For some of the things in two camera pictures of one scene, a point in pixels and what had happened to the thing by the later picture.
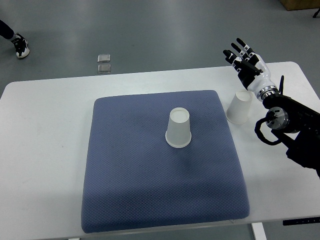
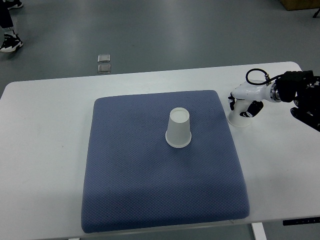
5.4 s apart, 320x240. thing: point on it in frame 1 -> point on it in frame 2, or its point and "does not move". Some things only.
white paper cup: [178, 134] does not move
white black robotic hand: [252, 70] -> [271, 91]
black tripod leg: [316, 13] does not move
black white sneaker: [20, 45] -> [11, 43]
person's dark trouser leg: [6, 31] -> [6, 20]
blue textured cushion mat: [133, 180] does not move
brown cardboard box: [298, 5] does not move
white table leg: [259, 231] does not move
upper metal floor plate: [104, 58] does not move
